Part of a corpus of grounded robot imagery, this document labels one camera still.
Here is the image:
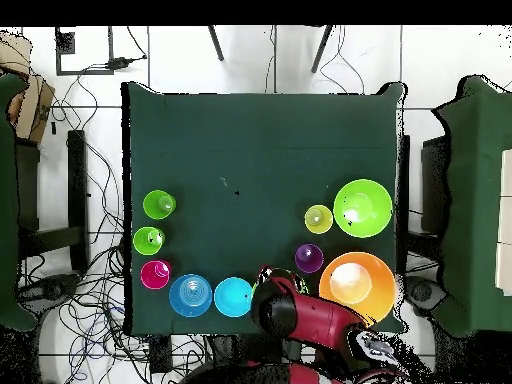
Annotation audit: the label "large orange plastic bowl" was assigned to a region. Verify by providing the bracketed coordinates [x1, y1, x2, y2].
[318, 251, 398, 326]

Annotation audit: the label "yellow plastic cup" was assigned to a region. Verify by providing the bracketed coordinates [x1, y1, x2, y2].
[304, 204, 334, 235]

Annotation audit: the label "purple plastic cup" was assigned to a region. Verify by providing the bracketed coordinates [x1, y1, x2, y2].
[294, 243, 325, 274]

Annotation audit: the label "dark green table cloth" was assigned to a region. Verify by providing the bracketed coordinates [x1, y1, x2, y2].
[121, 81, 407, 336]

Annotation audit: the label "ribbed cyan plastic bowl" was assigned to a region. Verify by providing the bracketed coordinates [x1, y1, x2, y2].
[213, 276, 255, 319]

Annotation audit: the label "green plastic cup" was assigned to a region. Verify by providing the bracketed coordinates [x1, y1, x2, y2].
[132, 226, 166, 256]
[142, 189, 177, 221]

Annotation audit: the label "translucent blue plastic bowl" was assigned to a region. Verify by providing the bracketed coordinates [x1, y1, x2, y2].
[168, 273, 214, 318]

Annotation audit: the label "red plastic cup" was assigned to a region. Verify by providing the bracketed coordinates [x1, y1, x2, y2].
[139, 259, 173, 290]

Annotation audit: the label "black power strip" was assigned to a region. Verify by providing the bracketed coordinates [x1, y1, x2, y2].
[149, 335, 173, 373]

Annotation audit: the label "black tripod leg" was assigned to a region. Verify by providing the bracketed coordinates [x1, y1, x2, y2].
[207, 25, 225, 62]
[310, 25, 335, 74]

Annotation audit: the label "black power adapter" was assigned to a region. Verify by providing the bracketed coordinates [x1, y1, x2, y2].
[107, 56, 147, 70]

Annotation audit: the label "green-clothed side table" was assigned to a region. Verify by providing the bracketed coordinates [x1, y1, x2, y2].
[0, 73, 39, 332]
[431, 75, 512, 337]

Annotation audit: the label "black stand base with knob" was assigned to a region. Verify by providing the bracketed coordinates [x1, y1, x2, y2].
[17, 273, 81, 309]

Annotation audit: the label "brown cardboard box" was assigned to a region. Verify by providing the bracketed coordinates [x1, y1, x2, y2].
[0, 31, 56, 144]

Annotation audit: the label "white boxes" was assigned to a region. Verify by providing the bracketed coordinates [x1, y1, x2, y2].
[494, 148, 512, 296]

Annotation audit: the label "black bench frame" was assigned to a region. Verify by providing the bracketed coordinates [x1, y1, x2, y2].
[15, 129, 90, 273]

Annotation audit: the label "black square floor frame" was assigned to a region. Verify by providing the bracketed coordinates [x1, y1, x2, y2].
[54, 26, 115, 76]

